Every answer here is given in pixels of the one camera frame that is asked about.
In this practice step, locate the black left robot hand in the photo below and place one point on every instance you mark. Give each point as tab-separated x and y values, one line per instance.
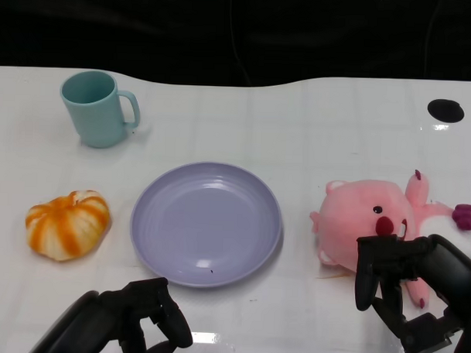
110	319

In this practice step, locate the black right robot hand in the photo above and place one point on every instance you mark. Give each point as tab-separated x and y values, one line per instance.
445	269

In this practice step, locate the pink plush beaver doll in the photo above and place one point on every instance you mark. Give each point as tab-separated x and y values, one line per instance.
352	215

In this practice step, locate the lavender plastic plate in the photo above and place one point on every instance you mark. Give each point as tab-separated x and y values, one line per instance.
206	226

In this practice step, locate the orange white striped pumpkin toy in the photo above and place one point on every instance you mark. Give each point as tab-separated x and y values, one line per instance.
67	226

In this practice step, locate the black round table grommet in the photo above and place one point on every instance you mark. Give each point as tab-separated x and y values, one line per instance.
446	110

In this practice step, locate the teal plastic mug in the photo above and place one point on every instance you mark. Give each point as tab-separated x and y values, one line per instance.
94	113

